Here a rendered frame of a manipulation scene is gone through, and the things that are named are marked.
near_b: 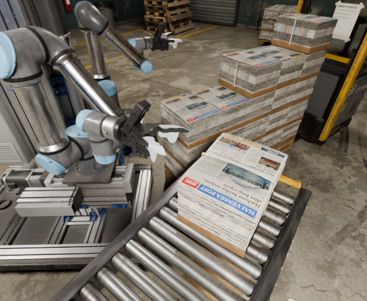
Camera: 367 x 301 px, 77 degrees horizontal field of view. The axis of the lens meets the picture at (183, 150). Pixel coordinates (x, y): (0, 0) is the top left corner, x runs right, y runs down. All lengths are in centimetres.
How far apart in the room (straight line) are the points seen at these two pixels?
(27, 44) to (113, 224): 124
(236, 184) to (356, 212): 175
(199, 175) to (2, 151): 107
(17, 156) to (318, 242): 206
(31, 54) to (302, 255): 192
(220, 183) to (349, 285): 140
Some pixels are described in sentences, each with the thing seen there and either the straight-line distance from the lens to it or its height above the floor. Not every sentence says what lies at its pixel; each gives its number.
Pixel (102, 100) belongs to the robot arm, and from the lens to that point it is 90.
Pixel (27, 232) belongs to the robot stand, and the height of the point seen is 21.
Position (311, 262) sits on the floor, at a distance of 200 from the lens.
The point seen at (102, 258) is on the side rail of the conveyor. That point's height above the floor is 80.
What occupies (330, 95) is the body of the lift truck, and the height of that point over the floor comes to 53.
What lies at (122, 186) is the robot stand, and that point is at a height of 74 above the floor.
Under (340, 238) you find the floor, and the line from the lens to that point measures 222.
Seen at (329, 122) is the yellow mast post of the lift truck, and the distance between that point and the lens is 287.
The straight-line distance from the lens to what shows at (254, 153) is 96.
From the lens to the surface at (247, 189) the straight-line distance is 81.
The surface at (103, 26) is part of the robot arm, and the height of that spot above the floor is 137.
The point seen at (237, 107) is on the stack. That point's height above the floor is 80.
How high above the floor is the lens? 161
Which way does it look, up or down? 39 degrees down
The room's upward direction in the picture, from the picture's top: straight up
